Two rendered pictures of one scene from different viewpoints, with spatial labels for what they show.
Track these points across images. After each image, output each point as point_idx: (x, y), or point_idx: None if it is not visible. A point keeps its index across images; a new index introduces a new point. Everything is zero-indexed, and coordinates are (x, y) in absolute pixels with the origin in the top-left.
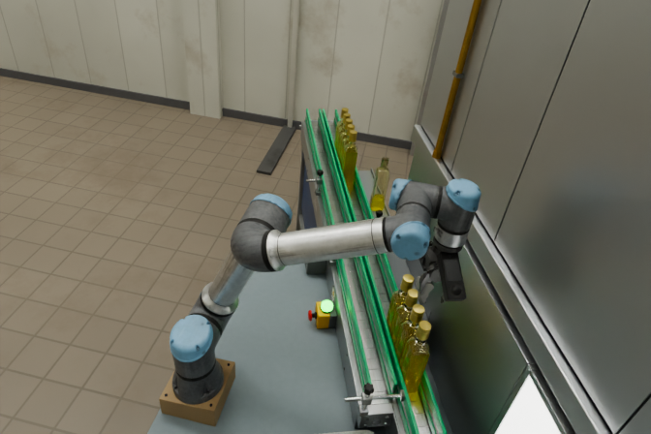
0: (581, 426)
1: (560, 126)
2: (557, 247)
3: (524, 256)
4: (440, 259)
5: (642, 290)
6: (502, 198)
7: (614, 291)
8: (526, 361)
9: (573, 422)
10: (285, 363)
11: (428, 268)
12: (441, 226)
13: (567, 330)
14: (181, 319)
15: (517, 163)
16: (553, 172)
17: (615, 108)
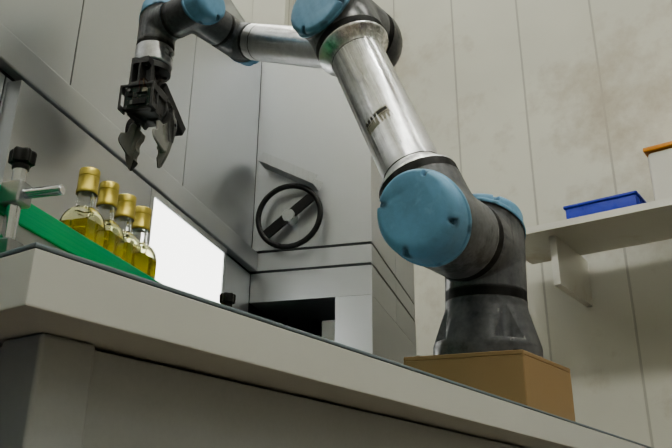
0: (182, 197)
1: None
2: (129, 72)
3: (106, 92)
4: (169, 90)
5: (172, 83)
6: (68, 31)
7: None
8: (150, 186)
9: (179, 200)
10: None
11: (167, 107)
12: (174, 48)
13: (149, 141)
14: (499, 196)
15: None
16: (112, 3)
17: None
